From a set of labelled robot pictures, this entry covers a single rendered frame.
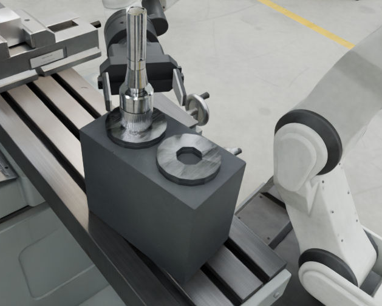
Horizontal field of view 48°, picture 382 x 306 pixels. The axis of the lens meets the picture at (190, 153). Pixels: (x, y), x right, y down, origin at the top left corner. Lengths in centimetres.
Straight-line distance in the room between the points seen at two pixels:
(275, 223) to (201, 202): 72
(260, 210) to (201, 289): 61
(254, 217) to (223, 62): 186
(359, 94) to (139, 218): 42
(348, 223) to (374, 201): 128
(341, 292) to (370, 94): 45
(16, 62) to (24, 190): 29
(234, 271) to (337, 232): 35
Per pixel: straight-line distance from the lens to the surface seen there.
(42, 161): 88
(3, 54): 104
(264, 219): 126
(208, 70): 288
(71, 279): 139
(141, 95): 59
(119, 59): 66
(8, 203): 103
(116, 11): 77
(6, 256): 115
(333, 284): 104
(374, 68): 74
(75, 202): 80
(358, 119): 82
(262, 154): 232
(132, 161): 60
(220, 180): 58
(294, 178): 89
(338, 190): 100
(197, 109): 147
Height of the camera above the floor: 155
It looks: 44 degrees down
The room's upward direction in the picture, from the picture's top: 7 degrees clockwise
